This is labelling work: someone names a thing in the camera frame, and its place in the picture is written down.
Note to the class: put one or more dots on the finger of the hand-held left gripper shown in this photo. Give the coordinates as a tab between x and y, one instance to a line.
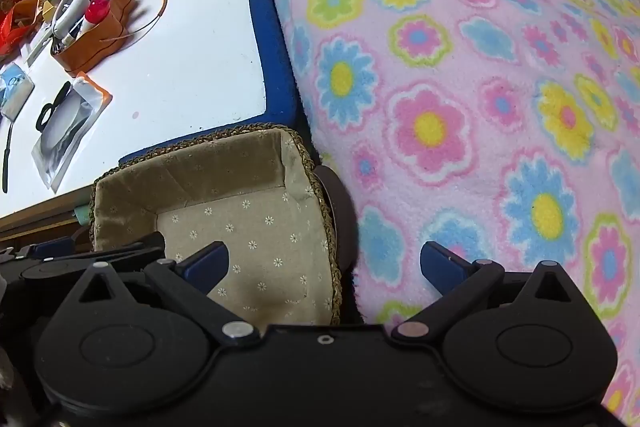
135	252
52	248

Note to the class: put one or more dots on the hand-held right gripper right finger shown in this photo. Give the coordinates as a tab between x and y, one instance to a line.
442	264

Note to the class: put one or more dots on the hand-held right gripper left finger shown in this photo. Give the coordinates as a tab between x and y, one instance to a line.
207	266

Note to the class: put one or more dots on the fabric lined woven basket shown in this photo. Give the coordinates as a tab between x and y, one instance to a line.
250	227

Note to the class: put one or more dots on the green foam pad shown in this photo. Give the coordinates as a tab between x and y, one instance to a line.
82	214

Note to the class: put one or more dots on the thin black pen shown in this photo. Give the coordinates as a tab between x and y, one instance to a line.
6	167

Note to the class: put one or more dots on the clear packet with orange trim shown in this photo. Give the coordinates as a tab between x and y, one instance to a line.
65	147

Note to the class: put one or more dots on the small blue print packet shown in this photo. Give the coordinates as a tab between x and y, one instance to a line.
15	92

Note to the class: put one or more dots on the brown leather organizer box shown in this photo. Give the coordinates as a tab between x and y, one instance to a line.
95	49

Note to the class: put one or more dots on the floral fleece blanket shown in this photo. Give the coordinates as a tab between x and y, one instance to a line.
450	57

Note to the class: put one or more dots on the blue felt mat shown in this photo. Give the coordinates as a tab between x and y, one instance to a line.
272	57

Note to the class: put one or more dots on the orange plastic bag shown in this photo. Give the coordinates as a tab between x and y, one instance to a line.
15	24

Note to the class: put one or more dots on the white handheld device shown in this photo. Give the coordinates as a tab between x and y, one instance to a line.
70	9

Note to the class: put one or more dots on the red cap white bottle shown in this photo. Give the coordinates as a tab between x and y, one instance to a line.
97	9

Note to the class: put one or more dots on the thin orange headband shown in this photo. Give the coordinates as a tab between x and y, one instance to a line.
164	2

